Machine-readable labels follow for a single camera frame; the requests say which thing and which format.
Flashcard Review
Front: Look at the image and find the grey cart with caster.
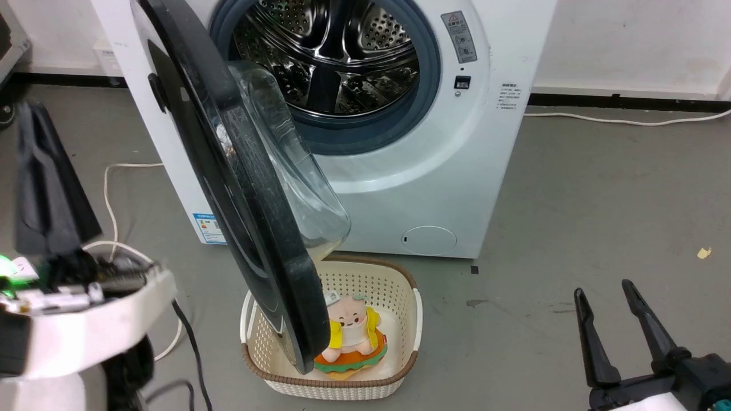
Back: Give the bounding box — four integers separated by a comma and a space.
0, 11, 32, 129

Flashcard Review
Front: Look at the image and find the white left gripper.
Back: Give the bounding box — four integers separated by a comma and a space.
0, 103, 178, 378

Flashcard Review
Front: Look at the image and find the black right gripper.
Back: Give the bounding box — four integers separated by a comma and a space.
574, 279, 731, 411

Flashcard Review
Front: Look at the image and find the grey warning label sticker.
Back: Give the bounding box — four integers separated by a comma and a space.
441, 10, 478, 65

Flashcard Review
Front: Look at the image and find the steel perforated washer drum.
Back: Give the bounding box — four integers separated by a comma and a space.
228, 0, 423, 118

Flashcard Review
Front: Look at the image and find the pink plush doll toy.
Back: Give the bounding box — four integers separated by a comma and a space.
313, 291, 389, 381

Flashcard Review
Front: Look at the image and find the black round washer door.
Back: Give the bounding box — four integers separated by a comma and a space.
130, 0, 352, 376

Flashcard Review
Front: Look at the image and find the looped white power cable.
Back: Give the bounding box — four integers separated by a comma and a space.
83, 163, 183, 361

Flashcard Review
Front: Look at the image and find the round drain filter cover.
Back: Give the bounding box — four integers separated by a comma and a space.
401, 226, 457, 256

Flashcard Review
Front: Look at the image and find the cream woven laundry basket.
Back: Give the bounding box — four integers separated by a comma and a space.
240, 255, 423, 401

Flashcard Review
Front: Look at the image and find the blue energy label sticker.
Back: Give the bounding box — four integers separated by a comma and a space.
192, 213, 227, 245

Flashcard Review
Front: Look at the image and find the white front-load washing machine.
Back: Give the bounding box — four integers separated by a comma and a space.
91, 0, 557, 260

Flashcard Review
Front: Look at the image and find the white wall box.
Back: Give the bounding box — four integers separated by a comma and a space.
93, 35, 123, 78

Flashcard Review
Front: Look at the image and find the grey-blue rubber door gasket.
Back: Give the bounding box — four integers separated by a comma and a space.
208, 0, 441, 156

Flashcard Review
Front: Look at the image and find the small printed text sticker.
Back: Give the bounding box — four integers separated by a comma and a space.
497, 83, 526, 112

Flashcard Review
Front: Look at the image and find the long white floor cable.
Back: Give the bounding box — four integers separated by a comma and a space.
524, 108, 731, 127

